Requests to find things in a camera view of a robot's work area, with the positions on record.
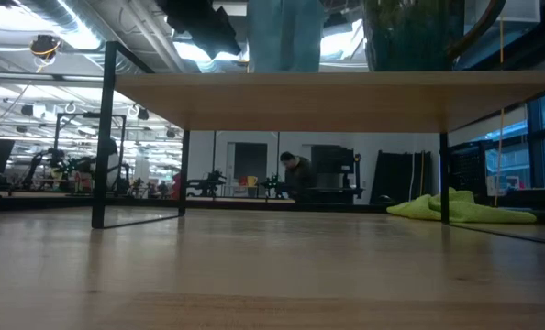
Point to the wooden shelf with black legs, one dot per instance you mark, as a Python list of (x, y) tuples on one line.
[(323, 101)]

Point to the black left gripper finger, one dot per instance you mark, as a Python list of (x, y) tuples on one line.
[(217, 39)]

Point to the black background robot rig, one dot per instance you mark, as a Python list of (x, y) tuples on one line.
[(89, 169)]

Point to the light blue mug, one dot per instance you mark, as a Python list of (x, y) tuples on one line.
[(284, 36)]

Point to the black leaning panel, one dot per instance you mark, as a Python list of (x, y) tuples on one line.
[(396, 176)]

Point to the yellow cup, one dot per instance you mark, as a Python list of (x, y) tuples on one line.
[(252, 181)]

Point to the brown glazed mug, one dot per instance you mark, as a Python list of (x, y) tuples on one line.
[(405, 36)]

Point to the person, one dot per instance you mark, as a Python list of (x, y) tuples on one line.
[(300, 176)]

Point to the green cloth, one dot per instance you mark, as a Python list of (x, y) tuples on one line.
[(465, 212)]

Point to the black round ceiling device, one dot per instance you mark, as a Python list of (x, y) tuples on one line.
[(45, 46)]

